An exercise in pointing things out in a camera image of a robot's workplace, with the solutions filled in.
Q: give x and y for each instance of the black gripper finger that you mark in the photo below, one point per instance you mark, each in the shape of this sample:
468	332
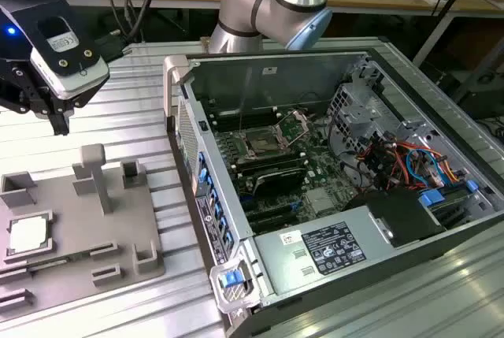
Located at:
23	90
65	125

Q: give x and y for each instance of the silver CPU green substrate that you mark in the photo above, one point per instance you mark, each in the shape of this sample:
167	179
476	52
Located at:
27	235

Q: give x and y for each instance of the black RAM slot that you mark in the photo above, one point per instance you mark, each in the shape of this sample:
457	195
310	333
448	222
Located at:
267	158
271	166
244	111
246	121

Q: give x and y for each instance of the CPU socket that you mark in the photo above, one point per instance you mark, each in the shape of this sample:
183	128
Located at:
260	143

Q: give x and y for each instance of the black expansion slot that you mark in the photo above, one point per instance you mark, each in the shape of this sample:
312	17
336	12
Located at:
271	218

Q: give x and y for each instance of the grey parts rack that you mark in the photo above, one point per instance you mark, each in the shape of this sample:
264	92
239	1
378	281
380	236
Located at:
78	227

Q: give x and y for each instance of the open grey PC case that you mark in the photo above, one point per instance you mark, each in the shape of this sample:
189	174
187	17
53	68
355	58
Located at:
214	164

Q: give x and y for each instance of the black expansion card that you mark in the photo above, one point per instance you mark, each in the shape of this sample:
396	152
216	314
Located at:
279	180

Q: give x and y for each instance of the blue case latch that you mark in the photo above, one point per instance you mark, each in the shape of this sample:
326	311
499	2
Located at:
231	279

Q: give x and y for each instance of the grey power supply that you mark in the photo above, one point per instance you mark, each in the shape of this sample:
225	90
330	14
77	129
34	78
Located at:
275	259

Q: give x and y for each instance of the green motherboard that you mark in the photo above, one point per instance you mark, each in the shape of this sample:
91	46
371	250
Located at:
315	164

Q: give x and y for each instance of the silver chipset heatsink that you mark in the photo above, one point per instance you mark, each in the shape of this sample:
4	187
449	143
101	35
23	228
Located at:
322	200

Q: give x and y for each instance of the silver drive cage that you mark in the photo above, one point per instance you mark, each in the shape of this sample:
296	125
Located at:
354	113

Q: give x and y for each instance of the black plastic shroud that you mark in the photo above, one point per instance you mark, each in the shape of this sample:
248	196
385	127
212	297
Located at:
397	216

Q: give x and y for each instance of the blue disk carrier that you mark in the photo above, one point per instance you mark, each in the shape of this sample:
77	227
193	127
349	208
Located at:
431	198

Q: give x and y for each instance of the white-framed table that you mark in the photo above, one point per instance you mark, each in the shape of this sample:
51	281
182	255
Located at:
433	36

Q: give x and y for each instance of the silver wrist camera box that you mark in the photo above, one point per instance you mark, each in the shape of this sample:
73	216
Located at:
67	82

